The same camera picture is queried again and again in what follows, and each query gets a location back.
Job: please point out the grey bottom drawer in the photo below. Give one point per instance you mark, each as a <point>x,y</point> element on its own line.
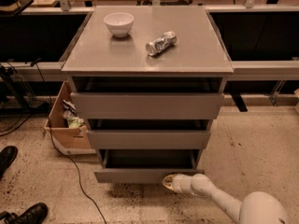
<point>146,166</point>

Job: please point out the grey drawer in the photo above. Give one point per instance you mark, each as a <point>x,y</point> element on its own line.
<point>146,98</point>
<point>148,134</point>
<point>146,166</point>

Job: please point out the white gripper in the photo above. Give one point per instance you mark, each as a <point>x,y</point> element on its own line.
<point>179,183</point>

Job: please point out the crumpled trash in box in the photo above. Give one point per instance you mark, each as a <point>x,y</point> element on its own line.
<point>71,115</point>

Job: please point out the lower black shoe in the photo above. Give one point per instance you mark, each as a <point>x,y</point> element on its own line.
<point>36,214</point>

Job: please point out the grey drawer cabinet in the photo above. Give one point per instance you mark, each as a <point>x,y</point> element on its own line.
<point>197,53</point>

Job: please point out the black shoe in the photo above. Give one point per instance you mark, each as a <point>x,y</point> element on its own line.
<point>36,214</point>
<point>7,157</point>

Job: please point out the cardboard box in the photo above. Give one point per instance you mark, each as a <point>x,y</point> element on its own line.
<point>68,140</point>

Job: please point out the white ceramic bowl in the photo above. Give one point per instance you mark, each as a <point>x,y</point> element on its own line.
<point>119,23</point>

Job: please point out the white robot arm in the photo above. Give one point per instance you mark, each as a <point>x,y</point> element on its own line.
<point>256,208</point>

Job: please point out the grey middle drawer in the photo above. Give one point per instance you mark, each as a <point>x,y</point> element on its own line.
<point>148,134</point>

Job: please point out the grey top drawer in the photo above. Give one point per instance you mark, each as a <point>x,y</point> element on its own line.
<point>146,98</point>

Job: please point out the crushed silver can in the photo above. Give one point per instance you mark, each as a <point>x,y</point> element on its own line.
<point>161,43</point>

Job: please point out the upper black shoe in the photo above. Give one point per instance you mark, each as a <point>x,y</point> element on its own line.
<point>7,157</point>

